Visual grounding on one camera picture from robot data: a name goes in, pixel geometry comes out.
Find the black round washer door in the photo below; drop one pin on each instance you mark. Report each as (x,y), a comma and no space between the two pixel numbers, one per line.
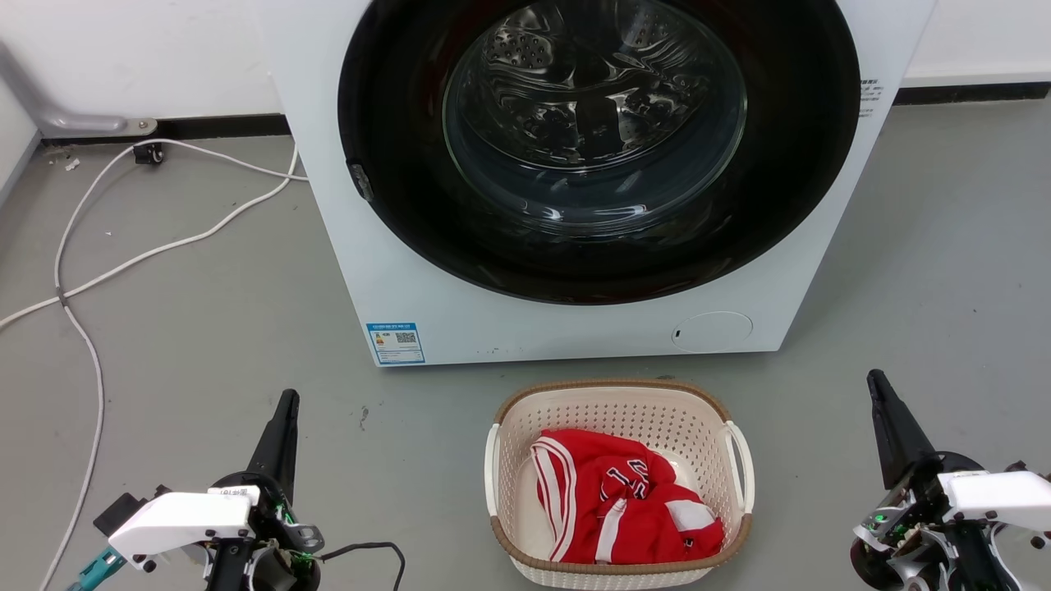
(394,205)

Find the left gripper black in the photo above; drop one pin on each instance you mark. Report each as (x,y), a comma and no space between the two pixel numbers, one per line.
(275,558)

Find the right white wrist camera housing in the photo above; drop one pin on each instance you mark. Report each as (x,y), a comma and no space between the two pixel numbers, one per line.
(998,495)

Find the small black floor clip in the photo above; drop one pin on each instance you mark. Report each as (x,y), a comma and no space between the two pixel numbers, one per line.
(149,153)

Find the blue energy label sticker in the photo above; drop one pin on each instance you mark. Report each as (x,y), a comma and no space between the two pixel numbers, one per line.
(396,343)

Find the grey drain pipe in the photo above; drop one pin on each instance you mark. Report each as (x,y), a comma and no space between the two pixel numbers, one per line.
(74,123)

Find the cream plastic laundry basket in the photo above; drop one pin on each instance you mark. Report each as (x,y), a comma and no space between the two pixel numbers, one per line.
(624,410)

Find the steel washer drum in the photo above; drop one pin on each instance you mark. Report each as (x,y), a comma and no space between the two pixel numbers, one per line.
(575,90)

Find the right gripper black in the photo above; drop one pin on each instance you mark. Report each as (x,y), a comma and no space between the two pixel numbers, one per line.
(920,525)

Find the round white filter cover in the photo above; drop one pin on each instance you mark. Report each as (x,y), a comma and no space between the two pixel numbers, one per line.
(713,332)

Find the red white sports jersey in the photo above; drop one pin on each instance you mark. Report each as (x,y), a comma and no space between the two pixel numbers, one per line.
(591,492)

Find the white front-load washing machine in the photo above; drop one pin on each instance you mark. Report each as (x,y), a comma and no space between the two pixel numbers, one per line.
(493,328)

